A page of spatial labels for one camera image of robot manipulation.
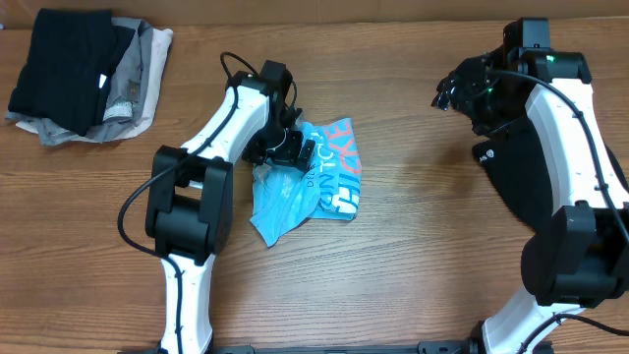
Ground grey folded garment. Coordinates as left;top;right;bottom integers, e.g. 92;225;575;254
6;17;153;147

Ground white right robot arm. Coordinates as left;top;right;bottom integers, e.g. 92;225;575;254
432;47;628;353

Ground black folded garment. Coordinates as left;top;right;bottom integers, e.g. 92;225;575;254
8;9;136;136

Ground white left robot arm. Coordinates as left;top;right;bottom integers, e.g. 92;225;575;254
145;69;315;353

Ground black garment on right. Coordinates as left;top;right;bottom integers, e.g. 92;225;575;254
471;115;629;232

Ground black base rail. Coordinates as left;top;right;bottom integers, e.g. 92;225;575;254
212;340;480;354

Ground light blue printed t-shirt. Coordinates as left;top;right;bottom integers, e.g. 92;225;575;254
250;117;363;247

